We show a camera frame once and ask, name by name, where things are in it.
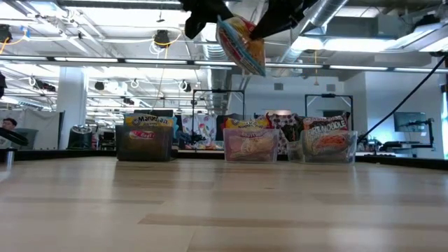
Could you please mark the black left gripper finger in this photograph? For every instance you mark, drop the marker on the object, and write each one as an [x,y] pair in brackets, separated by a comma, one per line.
[195,26]
[218,14]

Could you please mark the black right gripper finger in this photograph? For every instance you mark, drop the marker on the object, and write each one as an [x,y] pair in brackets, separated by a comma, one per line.
[276,22]

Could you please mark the blue Maruchan ramen packet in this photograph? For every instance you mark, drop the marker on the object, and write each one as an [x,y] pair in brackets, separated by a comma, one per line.
[148,120]
[241,49]

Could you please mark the red Maruchan ramen packet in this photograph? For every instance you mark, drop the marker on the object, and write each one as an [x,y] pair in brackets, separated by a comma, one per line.
[250,145]

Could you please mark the black Fire Noodle packet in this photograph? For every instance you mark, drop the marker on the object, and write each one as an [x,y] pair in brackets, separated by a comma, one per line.
[327,140]

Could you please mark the black ceiling device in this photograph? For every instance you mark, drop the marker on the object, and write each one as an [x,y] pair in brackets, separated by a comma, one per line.
[5,33]
[161,38]

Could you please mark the long ceiling light strip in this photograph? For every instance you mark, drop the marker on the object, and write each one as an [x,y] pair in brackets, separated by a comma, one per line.
[357,67]
[154,61]

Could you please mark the bright ceiling light panel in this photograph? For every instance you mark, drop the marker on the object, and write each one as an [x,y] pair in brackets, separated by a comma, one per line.
[350,45]

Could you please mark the polka dot patterned cloth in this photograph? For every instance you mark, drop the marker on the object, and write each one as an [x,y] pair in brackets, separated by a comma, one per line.
[283,119]

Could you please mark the white colourful patterned cloth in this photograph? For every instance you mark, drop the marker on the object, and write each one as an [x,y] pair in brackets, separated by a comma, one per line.
[203,129]

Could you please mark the dark grey plastic bin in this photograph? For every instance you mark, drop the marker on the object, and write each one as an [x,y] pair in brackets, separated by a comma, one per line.
[157,150]

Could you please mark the clear plastic bin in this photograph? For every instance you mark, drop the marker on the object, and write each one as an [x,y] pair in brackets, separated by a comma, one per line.
[273,154]
[294,154]

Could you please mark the white building column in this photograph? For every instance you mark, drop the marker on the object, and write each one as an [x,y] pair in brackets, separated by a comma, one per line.
[71,101]

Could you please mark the black cylindrical bin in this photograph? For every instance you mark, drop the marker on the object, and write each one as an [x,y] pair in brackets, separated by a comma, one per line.
[81,134]

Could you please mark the grey office partition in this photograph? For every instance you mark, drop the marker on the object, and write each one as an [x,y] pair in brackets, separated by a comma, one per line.
[42,126]

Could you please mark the person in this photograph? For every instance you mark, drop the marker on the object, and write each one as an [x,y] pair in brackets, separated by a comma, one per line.
[10,124]

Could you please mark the silver air duct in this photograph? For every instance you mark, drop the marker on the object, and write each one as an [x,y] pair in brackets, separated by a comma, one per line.
[325,14]
[209,52]

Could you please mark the black metal station frame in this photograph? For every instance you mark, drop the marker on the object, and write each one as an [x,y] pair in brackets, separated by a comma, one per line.
[329,95]

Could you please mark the wall-mounted dark screen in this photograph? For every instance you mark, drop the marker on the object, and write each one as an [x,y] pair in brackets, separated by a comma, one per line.
[409,122]

